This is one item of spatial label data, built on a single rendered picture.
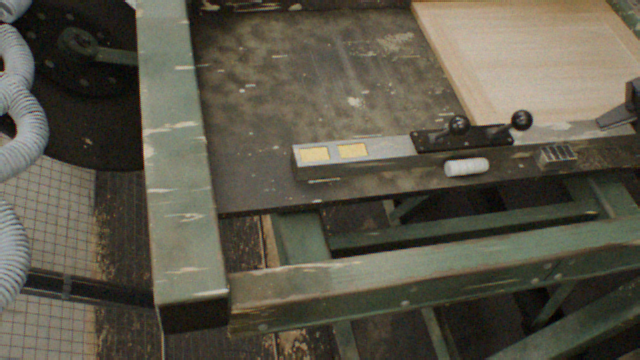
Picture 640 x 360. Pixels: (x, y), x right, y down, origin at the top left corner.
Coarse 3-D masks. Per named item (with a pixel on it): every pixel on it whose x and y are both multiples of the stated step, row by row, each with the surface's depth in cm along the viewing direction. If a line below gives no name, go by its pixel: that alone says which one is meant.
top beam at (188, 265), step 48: (144, 0) 114; (144, 48) 105; (192, 48) 107; (144, 96) 98; (192, 96) 99; (144, 144) 91; (192, 144) 92; (192, 192) 87; (192, 240) 82; (192, 288) 77
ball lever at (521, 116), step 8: (520, 112) 99; (528, 112) 99; (512, 120) 99; (520, 120) 98; (528, 120) 98; (488, 128) 109; (496, 128) 109; (504, 128) 105; (520, 128) 99; (528, 128) 99; (488, 136) 109; (496, 136) 109
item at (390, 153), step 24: (576, 120) 117; (312, 144) 104; (336, 144) 105; (384, 144) 106; (408, 144) 107; (528, 144) 111; (552, 144) 113; (576, 144) 115; (600, 144) 117; (624, 144) 120; (312, 168) 101; (336, 168) 103; (360, 168) 105; (384, 168) 106; (408, 168) 108
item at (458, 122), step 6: (450, 120) 97; (456, 120) 96; (462, 120) 95; (468, 120) 96; (450, 126) 96; (456, 126) 95; (462, 126) 95; (468, 126) 96; (438, 132) 107; (444, 132) 102; (450, 132) 97; (456, 132) 96; (462, 132) 96; (468, 132) 97; (432, 138) 106; (438, 138) 105
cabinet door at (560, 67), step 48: (528, 0) 147; (576, 0) 150; (432, 48) 131; (480, 48) 132; (528, 48) 134; (576, 48) 137; (624, 48) 140; (480, 96) 121; (528, 96) 124; (576, 96) 126; (624, 96) 128
